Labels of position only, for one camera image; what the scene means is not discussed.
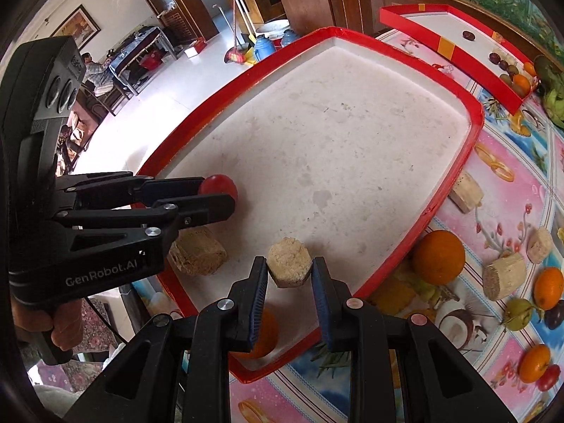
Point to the person's left hand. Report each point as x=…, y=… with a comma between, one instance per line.
x=66, y=326

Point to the fruit print tablecloth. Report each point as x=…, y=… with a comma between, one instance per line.
x=506, y=202

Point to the dark brown round fruit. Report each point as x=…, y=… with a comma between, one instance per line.
x=467, y=34

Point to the orange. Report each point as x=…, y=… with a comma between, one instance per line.
x=438, y=256
x=549, y=288
x=266, y=335
x=534, y=363
x=529, y=68
x=521, y=84

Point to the dark purple plum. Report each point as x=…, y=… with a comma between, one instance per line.
x=494, y=57
x=555, y=318

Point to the green round fruit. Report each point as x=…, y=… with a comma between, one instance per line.
x=520, y=313

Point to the large red tray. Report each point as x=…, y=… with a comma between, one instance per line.
x=330, y=141

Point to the dining table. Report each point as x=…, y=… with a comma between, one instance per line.
x=132, y=55

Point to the blue plastic jug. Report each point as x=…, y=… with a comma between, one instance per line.
x=263, y=47
x=290, y=37

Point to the green leafy vegetable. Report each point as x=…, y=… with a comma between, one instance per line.
x=553, y=97

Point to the wooden display cabinet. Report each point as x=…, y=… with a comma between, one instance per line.
x=185, y=4

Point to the framed wall picture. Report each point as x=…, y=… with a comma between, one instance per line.
x=75, y=22

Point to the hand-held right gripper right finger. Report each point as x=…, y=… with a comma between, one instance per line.
x=321, y=308

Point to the broom with red head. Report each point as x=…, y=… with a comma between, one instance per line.
x=238, y=56

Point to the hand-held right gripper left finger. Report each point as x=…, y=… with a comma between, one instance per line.
x=260, y=308

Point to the brown kiwi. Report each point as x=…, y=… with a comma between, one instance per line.
x=512, y=69
x=506, y=80

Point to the white basin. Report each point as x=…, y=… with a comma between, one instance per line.
x=273, y=28

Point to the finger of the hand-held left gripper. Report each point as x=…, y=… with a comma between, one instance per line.
x=207, y=212
x=176, y=187

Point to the wooden chair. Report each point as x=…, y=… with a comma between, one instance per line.
x=94, y=110

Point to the narrow red tray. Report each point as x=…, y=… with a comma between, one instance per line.
x=440, y=22

